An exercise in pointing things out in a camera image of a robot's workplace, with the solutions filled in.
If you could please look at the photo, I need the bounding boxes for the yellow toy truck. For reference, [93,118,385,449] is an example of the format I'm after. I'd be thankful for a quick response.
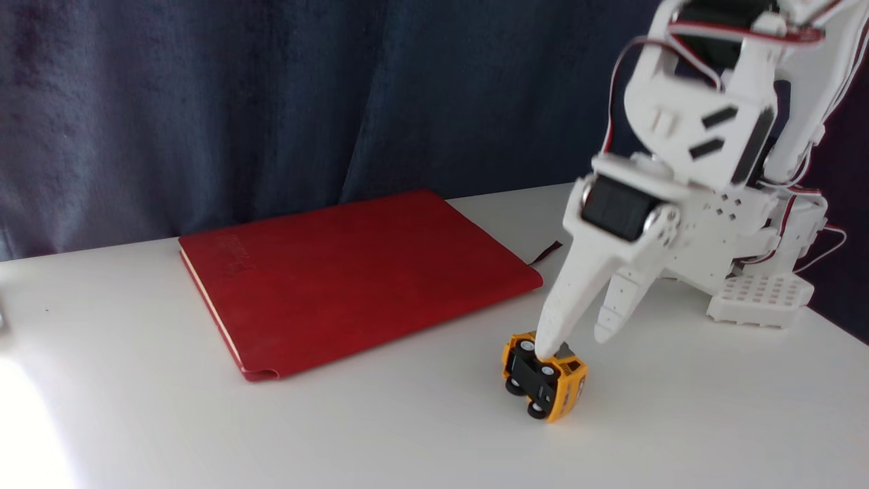
[502,331,589,423]

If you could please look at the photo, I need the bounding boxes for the red notebook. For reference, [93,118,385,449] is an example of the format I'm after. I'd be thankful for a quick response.
[179,189,563,382]

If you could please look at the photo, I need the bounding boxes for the dark blue curtain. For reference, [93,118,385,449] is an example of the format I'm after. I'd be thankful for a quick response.
[0,0,869,344]

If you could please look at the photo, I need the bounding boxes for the red white black servo cable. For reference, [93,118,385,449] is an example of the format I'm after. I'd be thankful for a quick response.
[740,180,796,266]

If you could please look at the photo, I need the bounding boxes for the thin white cable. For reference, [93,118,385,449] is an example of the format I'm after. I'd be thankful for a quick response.
[793,223,849,274]

